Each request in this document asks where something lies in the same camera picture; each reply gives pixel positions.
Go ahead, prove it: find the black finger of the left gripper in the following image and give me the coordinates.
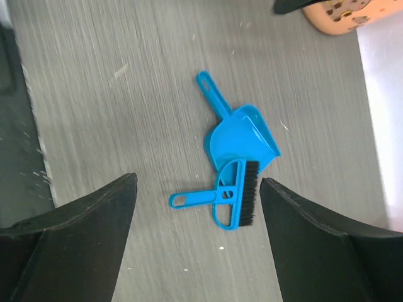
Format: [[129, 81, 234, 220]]
[[273, 0, 318, 14]]

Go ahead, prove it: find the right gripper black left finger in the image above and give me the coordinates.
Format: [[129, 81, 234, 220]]
[[1, 173, 138, 301]]

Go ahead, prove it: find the blue hand brush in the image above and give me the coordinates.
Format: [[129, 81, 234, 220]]
[[168, 159, 259, 231]]

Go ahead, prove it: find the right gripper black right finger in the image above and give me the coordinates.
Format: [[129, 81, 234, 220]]
[[259, 178, 402, 301]]

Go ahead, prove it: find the blue plastic dustpan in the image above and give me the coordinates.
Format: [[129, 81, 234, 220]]
[[196, 70, 281, 172]]

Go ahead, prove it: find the peach plastic waste bin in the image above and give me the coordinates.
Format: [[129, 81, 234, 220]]
[[302, 0, 402, 35]]

